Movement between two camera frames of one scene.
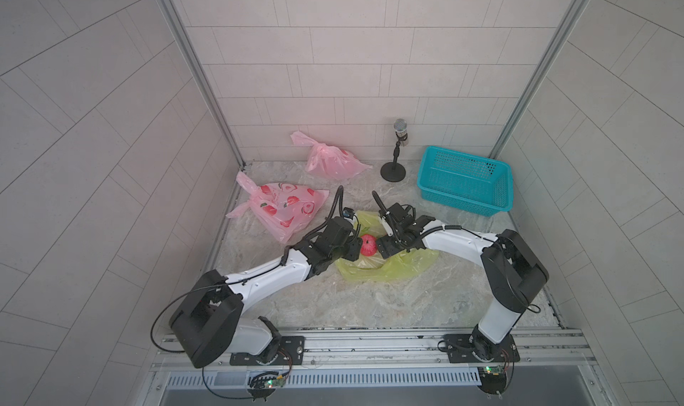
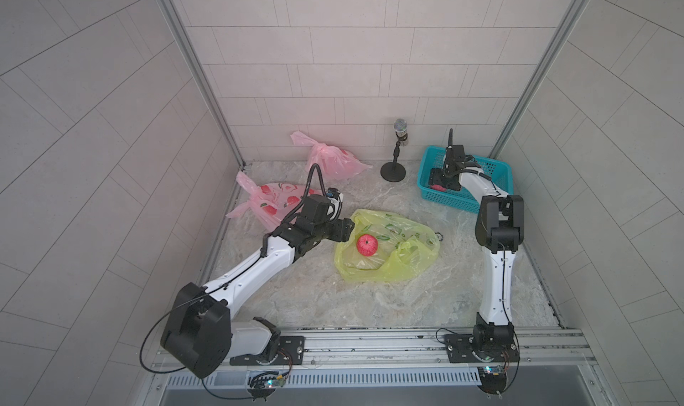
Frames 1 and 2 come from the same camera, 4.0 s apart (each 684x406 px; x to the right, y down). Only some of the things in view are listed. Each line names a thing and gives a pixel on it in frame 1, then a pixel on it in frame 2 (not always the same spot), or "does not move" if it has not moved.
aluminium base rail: [401, 350] does not move
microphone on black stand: [394, 172] does not move
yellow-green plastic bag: [393, 267] does not move
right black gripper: [387, 247] to [437, 176]
